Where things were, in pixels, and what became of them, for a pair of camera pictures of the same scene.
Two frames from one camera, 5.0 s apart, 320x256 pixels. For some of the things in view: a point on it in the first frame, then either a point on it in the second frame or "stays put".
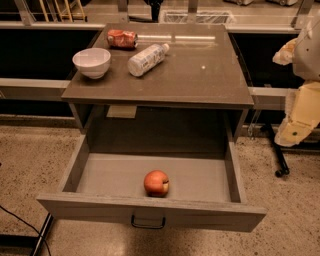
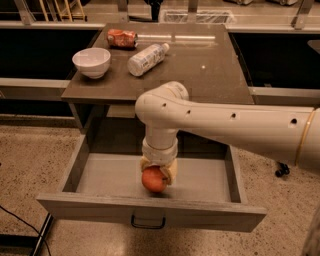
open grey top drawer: (177, 181) stays put
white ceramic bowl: (92, 62) stays put
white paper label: (122, 111) stays put
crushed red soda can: (121, 38) stays put
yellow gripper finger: (285, 55) to (144, 163)
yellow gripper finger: (291, 134) to (171, 171)
